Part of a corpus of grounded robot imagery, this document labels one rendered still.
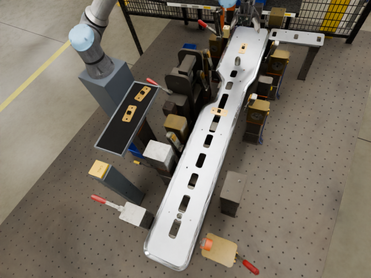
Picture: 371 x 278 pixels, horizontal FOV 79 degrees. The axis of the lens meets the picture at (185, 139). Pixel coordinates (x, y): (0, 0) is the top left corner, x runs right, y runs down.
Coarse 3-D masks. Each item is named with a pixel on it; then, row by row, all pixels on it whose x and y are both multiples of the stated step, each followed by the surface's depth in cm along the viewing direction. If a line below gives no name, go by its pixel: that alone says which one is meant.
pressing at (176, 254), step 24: (264, 48) 128; (216, 72) 124; (240, 72) 121; (216, 96) 116; (240, 96) 114; (192, 144) 105; (216, 144) 103; (192, 168) 99; (216, 168) 97; (168, 192) 95; (192, 192) 94; (168, 216) 90; (192, 216) 89; (168, 240) 86; (192, 240) 85; (168, 264) 82
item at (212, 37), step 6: (210, 36) 131; (216, 36) 130; (210, 42) 131; (216, 42) 130; (210, 48) 135; (216, 48) 133; (210, 54) 139; (216, 54) 137; (216, 60) 142; (216, 66) 146; (216, 78) 156
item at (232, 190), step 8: (232, 176) 91; (240, 176) 91; (224, 184) 90; (232, 184) 90; (240, 184) 89; (224, 192) 89; (232, 192) 88; (240, 192) 88; (224, 200) 90; (232, 200) 87; (240, 200) 86; (224, 208) 106; (232, 208) 100; (232, 216) 114
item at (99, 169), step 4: (96, 160) 89; (96, 164) 88; (100, 164) 88; (104, 164) 88; (108, 164) 88; (92, 168) 88; (96, 168) 87; (100, 168) 87; (104, 168) 87; (92, 172) 87; (96, 172) 87; (100, 172) 86; (104, 172) 87; (96, 176) 86; (100, 176) 86
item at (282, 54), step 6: (276, 54) 118; (282, 54) 117; (288, 54) 117; (270, 60) 120; (276, 60) 119; (282, 60) 117; (288, 60) 121; (270, 66) 123; (276, 66) 122; (282, 66) 120; (270, 72) 127; (276, 72) 125; (282, 72) 124; (276, 78) 130; (276, 84) 134; (276, 90) 137; (270, 96) 143
